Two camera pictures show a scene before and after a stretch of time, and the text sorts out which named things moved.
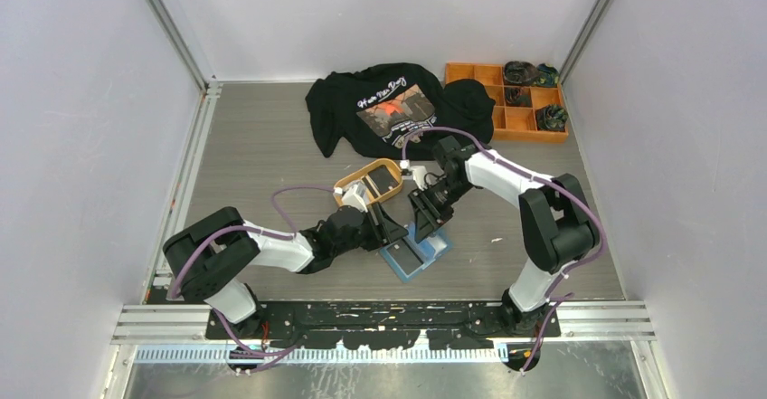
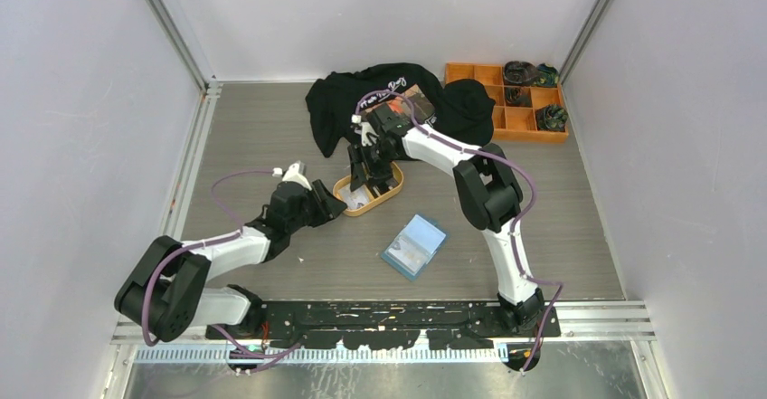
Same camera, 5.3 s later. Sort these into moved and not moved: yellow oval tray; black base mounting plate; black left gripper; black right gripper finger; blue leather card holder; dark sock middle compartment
Moved: black right gripper finger; black left gripper
Not moved: yellow oval tray; black base mounting plate; blue leather card holder; dark sock middle compartment
